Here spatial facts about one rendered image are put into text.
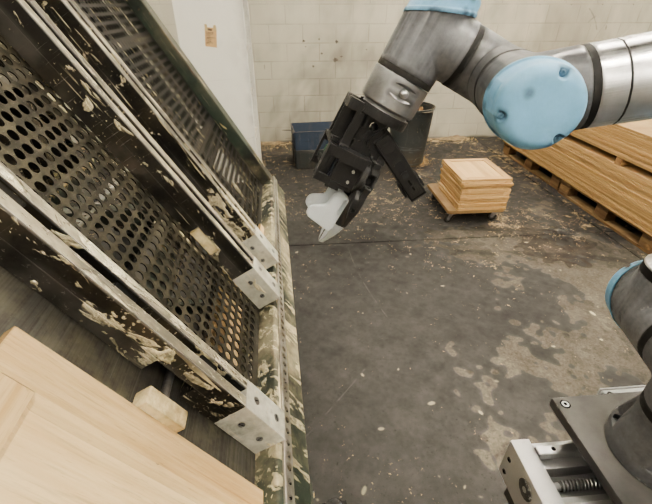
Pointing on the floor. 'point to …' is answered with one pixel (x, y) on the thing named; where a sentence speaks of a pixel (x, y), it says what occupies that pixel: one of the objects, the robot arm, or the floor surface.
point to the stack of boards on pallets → (608, 175)
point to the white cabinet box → (222, 56)
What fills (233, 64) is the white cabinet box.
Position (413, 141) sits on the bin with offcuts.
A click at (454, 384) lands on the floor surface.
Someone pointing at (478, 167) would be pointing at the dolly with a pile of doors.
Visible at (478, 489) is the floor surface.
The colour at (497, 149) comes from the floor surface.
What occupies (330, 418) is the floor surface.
